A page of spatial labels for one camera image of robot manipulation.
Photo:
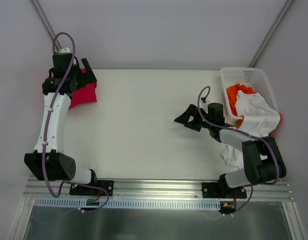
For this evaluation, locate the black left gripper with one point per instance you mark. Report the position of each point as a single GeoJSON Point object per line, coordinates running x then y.
{"type": "Point", "coordinates": [81, 78]}

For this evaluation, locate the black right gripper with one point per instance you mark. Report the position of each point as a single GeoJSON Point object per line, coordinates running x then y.
{"type": "Point", "coordinates": [195, 119]}

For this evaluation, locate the magenta t shirt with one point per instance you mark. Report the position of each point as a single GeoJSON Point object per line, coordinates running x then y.
{"type": "Point", "coordinates": [85, 92]}

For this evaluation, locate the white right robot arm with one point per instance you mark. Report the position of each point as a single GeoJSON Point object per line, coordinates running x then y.
{"type": "Point", "coordinates": [262, 160]}

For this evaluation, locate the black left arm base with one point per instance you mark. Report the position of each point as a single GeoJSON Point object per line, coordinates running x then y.
{"type": "Point", "coordinates": [103, 187]}

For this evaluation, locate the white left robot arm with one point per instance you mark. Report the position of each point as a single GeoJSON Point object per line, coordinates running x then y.
{"type": "Point", "coordinates": [49, 153]}

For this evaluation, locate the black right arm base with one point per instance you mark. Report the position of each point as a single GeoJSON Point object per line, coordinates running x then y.
{"type": "Point", "coordinates": [220, 190]}

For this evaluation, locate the orange t shirt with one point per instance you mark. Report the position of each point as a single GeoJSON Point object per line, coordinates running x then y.
{"type": "Point", "coordinates": [234, 97]}

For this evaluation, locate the white t shirt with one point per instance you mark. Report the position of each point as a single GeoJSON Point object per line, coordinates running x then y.
{"type": "Point", "coordinates": [258, 119]}

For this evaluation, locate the white perforated plastic basket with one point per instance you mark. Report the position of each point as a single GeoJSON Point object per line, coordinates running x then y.
{"type": "Point", "coordinates": [250, 77]}

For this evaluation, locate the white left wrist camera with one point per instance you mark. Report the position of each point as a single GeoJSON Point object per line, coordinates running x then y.
{"type": "Point", "coordinates": [65, 50]}

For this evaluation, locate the white slotted cable duct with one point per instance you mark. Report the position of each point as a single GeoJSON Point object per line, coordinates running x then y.
{"type": "Point", "coordinates": [129, 203]}

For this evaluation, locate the aluminium mounting rail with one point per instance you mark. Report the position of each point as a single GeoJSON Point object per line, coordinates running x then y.
{"type": "Point", "coordinates": [189, 190]}

